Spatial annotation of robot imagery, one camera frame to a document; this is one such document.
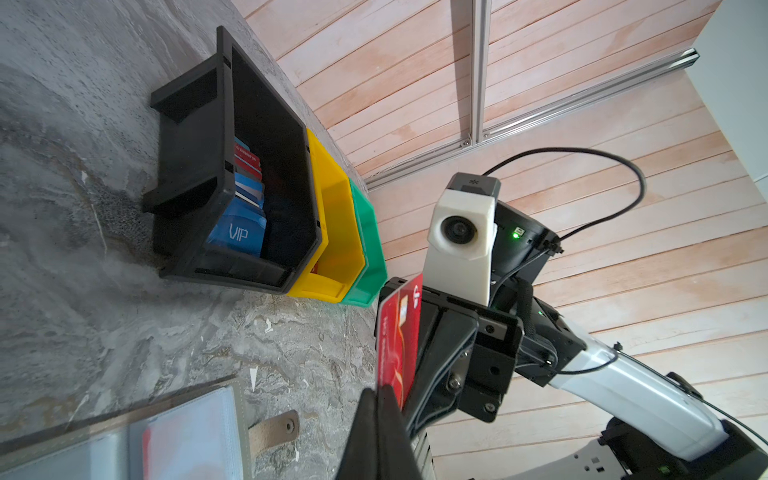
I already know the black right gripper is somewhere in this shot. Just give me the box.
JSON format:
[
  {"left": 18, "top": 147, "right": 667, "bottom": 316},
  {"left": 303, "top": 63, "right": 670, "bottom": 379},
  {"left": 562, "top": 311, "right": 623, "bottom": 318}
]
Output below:
[{"left": 403, "top": 277, "right": 587, "bottom": 432}]

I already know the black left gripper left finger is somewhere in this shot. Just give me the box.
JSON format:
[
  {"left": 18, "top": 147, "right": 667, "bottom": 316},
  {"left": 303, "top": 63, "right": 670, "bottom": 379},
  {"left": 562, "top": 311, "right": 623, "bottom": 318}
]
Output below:
[{"left": 335, "top": 388, "right": 378, "bottom": 480}]

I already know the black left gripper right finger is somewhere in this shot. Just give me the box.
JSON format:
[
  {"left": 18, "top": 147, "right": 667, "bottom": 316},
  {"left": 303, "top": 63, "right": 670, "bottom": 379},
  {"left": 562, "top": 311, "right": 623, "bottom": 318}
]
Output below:
[{"left": 377, "top": 385, "right": 422, "bottom": 480}]

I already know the red credit card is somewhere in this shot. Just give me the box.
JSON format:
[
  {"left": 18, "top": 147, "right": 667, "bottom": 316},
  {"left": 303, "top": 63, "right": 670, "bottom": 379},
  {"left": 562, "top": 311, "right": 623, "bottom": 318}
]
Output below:
[{"left": 376, "top": 274, "right": 423, "bottom": 409}]

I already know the grey card holder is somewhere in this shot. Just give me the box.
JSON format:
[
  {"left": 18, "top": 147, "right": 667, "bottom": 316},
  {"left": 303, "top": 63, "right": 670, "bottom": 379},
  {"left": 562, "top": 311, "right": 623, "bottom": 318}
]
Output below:
[{"left": 1, "top": 379, "right": 300, "bottom": 479}]

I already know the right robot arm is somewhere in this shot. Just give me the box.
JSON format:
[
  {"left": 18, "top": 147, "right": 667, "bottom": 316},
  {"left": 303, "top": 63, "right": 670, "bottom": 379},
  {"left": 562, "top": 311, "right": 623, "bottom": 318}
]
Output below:
[{"left": 404, "top": 278, "right": 767, "bottom": 479}]

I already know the blue VIP card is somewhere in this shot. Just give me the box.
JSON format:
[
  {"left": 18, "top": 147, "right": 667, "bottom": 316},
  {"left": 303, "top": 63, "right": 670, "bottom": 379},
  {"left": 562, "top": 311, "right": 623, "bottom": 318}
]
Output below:
[{"left": 206, "top": 197, "right": 267, "bottom": 257}]

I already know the red card in black bin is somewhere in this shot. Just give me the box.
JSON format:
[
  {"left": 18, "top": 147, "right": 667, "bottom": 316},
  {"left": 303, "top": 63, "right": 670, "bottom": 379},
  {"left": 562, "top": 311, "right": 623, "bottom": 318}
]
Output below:
[{"left": 234, "top": 142, "right": 263, "bottom": 182}]

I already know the green plastic bin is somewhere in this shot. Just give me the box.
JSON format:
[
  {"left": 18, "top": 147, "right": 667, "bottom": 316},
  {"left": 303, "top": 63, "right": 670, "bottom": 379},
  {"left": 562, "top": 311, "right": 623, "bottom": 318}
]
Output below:
[{"left": 342, "top": 182, "right": 388, "bottom": 308}]

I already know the yellow plastic bin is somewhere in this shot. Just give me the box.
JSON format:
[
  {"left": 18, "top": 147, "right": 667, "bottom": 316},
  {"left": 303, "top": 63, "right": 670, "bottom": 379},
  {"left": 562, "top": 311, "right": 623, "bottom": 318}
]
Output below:
[{"left": 288, "top": 131, "right": 366, "bottom": 304}]

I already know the black plastic bin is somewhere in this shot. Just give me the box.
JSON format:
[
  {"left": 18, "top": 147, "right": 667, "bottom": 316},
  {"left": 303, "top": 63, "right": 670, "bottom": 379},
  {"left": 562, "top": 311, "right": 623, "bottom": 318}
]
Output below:
[{"left": 142, "top": 27, "right": 322, "bottom": 295}]

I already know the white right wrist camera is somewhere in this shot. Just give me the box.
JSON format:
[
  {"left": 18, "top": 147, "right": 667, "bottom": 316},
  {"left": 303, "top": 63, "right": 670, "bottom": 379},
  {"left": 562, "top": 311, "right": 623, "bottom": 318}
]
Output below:
[{"left": 423, "top": 173, "right": 501, "bottom": 306}]

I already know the horizontal aluminium rail back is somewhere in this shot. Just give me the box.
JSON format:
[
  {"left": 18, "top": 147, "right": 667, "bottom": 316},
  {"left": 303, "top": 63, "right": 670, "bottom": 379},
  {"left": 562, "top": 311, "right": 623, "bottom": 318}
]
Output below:
[{"left": 366, "top": 48, "right": 700, "bottom": 191}]

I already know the aluminium corner post right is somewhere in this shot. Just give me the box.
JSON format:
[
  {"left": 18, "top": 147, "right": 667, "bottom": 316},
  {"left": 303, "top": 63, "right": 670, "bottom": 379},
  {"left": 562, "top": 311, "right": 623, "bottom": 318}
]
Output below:
[{"left": 469, "top": 0, "right": 492, "bottom": 145}]

